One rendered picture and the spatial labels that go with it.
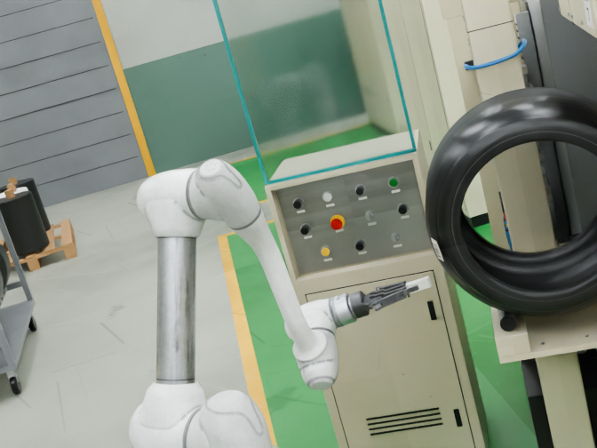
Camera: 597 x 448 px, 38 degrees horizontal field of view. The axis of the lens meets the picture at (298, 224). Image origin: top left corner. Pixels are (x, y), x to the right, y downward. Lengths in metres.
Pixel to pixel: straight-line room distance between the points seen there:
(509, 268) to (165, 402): 1.09
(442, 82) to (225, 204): 3.80
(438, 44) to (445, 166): 3.55
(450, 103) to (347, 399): 2.96
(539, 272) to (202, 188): 1.07
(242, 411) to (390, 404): 1.30
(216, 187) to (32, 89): 9.31
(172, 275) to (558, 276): 1.13
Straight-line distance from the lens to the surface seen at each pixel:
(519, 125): 2.24
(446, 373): 3.27
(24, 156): 11.50
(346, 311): 2.50
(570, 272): 2.64
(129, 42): 11.26
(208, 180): 2.13
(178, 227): 2.22
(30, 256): 8.46
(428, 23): 5.77
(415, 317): 3.17
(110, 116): 11.30
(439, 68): 5.81
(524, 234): 2.75
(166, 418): 2.23
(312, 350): 2.39
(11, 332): 6.12
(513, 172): 2.69
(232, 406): 2.11
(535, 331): 2.60
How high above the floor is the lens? 1.94
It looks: 16 degrees down
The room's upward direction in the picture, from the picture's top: 16 degrees counter-clockwise
